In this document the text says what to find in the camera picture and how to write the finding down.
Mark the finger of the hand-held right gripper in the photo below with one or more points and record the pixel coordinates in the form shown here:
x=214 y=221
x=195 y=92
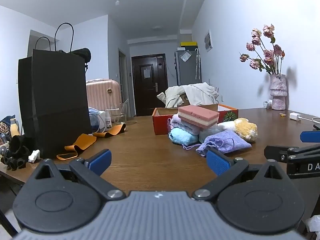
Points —
x=310 y=136
x=276 y=153

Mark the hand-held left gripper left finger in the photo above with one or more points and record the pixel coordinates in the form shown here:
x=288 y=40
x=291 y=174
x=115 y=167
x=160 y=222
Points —
x=101 y=160

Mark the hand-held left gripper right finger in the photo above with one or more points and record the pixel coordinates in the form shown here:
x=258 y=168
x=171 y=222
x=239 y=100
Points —
x=217 y=163

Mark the white and yellow plush toy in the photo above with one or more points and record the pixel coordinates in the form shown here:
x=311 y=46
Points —
x=246 y=128

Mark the light blue towel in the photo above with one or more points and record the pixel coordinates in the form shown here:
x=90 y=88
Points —
x=183 y=137

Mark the purple towel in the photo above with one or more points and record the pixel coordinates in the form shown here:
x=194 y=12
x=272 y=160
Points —
x=182 y=125

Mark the pink layered sponge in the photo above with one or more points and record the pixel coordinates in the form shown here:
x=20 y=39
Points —
x=197 y=115

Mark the red cardboard box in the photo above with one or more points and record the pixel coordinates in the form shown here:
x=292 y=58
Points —
x=161 y=123

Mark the black phone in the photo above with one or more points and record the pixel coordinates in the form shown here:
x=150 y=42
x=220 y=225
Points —
x=317 y=126

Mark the white charger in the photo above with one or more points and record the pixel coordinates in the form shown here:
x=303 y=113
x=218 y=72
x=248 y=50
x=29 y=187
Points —
x=295 y=116

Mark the white spray bottle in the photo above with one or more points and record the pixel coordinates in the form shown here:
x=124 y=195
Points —
x=108 y=122

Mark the blue and white tissue packet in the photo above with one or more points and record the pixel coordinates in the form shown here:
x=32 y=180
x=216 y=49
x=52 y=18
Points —
x=96 y=117

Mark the glass jar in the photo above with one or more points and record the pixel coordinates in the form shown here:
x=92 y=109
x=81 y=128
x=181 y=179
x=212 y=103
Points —
x=120 y=116

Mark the small white bottle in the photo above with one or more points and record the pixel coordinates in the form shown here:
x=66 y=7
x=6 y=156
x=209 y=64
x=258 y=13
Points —
x=267 y=104

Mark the pink textured vase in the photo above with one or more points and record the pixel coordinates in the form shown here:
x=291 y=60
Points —
x=278 y=90

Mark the white plastic bag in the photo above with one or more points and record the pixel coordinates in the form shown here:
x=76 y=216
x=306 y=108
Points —
x=313 y=225

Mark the pink suitcase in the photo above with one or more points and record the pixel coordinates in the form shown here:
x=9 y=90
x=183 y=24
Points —
x=102 y=92

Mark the wooden chair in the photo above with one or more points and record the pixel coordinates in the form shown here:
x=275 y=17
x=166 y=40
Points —
x=185 y=99

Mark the beige coat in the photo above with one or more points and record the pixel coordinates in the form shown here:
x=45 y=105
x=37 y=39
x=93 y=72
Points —
x=197 y=93

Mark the black paper bag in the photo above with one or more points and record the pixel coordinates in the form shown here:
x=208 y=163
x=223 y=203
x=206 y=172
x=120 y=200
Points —
x=55 y=100

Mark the dark wooden door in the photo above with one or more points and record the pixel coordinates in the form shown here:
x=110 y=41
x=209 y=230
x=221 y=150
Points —
x=150 y=90

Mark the side room door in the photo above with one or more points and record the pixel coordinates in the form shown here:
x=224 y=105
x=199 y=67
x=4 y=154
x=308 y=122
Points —
x=122 y=75

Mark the dried pink roses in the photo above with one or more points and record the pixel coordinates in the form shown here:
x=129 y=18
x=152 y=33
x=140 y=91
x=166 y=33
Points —
x=268 y=55

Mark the grey refrigerator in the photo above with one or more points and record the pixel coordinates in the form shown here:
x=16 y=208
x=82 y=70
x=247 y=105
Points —
x=187 y=70

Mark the blue fabric bag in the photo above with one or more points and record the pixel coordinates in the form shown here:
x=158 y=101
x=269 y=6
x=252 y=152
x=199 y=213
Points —
x=8 y=120

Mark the white umbrella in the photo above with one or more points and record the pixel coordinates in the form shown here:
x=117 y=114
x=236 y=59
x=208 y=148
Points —
x=197 y=62

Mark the black furry item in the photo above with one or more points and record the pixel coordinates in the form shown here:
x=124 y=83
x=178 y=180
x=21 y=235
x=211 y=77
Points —
x=81 y=53

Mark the yellow box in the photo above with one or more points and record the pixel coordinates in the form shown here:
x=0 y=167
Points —
x=188 y=44

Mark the grey wall picture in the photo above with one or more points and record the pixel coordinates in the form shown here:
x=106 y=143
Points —
x=208 y=41

